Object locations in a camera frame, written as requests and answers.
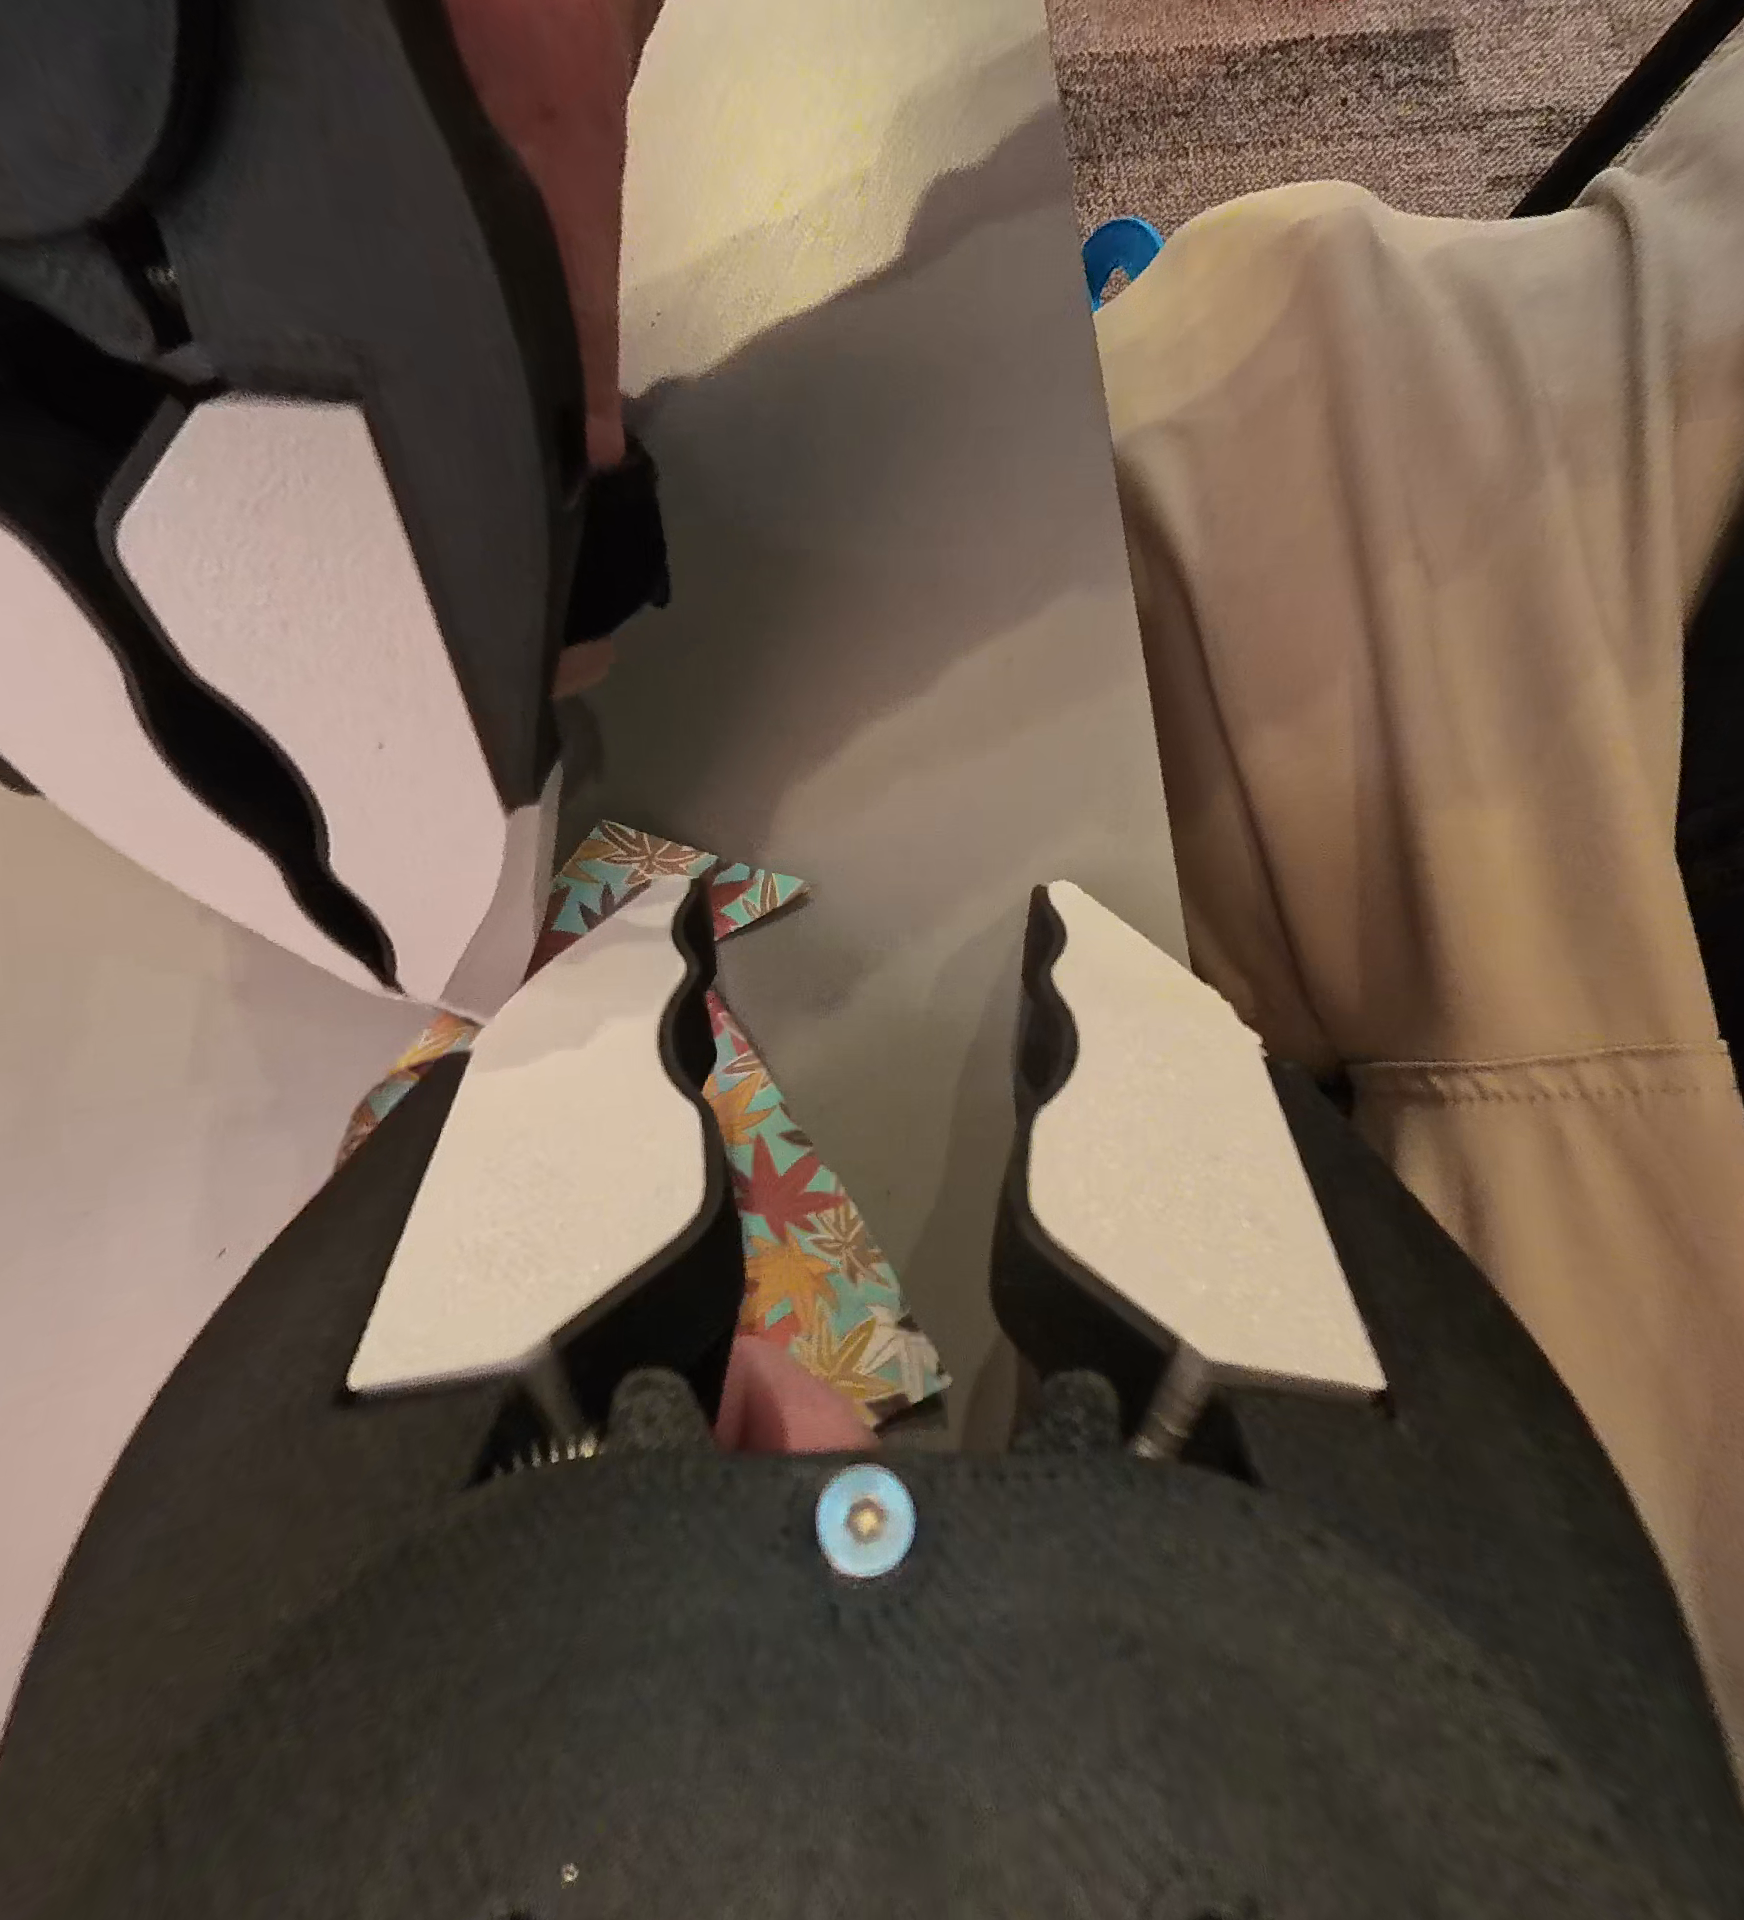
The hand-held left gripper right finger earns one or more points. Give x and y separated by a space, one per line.
1179 1186

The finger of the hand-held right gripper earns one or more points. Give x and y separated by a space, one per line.
302 646
16 615

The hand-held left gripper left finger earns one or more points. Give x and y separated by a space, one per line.
542 1186

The leaf patterned origami paper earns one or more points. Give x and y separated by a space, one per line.
798 1199

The person's right hand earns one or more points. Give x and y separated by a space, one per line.
572 135

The blue plastic object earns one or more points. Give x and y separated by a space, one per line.
1122 258

